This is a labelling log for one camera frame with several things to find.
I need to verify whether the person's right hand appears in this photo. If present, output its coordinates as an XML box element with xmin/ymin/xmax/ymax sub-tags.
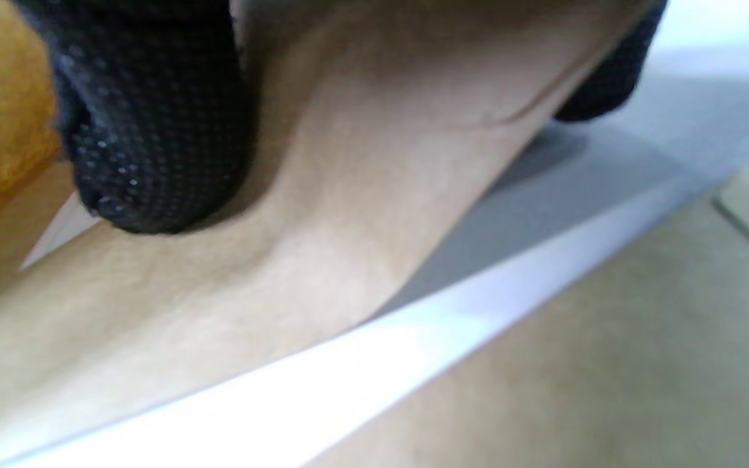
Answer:
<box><xmin>14</xmin><ymin>0</ymin><xmax>671</xmax><ymax>235</ymax></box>

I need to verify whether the white lined paper sheet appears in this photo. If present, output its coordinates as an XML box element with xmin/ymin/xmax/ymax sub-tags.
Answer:
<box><xmin>20</xmin><ymin>192</ymin><xmax>105</xmax><ymax>270</ymax></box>

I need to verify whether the brown paper envelope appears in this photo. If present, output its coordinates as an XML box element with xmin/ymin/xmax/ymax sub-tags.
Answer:
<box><xmin>0</xmin><ymin>0</ymin><xmax>658</xmax><ymax>468</ymax></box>
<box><xmin>303</xmin><ymin>162</ymin><xmax>749</xmax><ymax>468</ymax></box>

